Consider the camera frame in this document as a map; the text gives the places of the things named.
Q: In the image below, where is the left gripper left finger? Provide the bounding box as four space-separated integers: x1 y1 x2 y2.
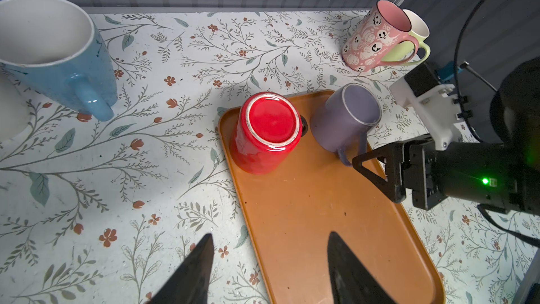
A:
150 234 214 304

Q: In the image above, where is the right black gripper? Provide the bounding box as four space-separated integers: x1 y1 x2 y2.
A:
352 139 539 215

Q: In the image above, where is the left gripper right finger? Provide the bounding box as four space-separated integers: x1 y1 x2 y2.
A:
327 232 395 304

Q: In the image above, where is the purple mug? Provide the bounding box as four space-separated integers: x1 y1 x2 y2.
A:
309 82 382 167

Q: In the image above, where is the red mug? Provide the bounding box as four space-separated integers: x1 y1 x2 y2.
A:
229 92 307 175

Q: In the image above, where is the pink patterned mug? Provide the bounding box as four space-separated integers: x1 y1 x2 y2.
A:
342 0 419 73

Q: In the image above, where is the light green mug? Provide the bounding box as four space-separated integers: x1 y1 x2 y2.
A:
382 9 430 66

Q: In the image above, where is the white mug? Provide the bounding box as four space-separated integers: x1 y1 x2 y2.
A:
0 74 30 142

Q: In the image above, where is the blue mug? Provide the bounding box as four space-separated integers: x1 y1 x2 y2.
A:
1 0 118 121

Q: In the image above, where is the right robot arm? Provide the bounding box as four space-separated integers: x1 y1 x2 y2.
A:
350 59 539 215

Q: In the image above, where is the orange plastic tray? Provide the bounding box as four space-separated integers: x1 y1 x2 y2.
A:
218 89 446 304

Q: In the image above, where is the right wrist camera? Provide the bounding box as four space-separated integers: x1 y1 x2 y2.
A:
390 63 463 151

